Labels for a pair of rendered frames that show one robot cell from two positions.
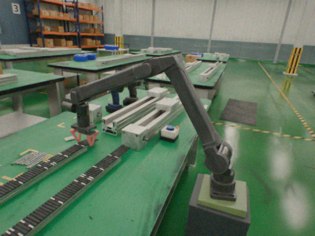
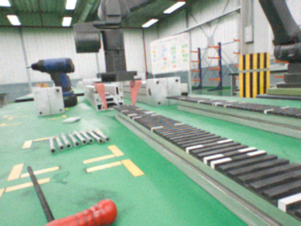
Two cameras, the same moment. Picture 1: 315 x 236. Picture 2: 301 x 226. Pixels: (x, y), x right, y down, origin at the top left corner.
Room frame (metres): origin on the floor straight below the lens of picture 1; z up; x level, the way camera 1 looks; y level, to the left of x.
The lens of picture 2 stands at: (0.39, 0.69, 0.88)
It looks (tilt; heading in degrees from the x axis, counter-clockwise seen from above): 10 degrees down; 318
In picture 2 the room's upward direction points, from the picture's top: 5 degrees counter-clockwise
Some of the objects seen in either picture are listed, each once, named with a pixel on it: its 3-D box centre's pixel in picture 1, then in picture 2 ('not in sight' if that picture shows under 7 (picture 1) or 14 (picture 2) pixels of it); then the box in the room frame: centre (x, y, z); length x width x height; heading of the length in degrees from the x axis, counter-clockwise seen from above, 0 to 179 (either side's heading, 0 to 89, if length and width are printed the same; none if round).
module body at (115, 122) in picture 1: (142, 107); (97, 93); (1.45, 0.10, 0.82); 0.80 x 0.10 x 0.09; 156
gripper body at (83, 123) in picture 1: (83, 121); (115, 65); (0.91, 0.33, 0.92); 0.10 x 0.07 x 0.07; 66
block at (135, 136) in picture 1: (136, 137); (166, 91); (0.96, 0.09, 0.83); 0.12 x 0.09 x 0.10; 66
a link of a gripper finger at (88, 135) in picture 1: (88, 136); (127, 91); (0.90, 0.31, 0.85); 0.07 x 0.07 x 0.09; 66
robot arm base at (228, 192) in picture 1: (222, 179); (299, 74); (0.64, -0.25, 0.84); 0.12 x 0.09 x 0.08; 169
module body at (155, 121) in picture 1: (167, 112); (132, 89); (1.37, -0.08, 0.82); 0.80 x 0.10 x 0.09; 156
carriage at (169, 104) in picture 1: (167, 105); (132, 81); (1.37, -0.08, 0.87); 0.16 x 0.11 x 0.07; 156
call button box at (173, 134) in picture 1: (168, 133); (174, 91); (1.07, -0.08, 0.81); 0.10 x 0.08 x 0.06; 66
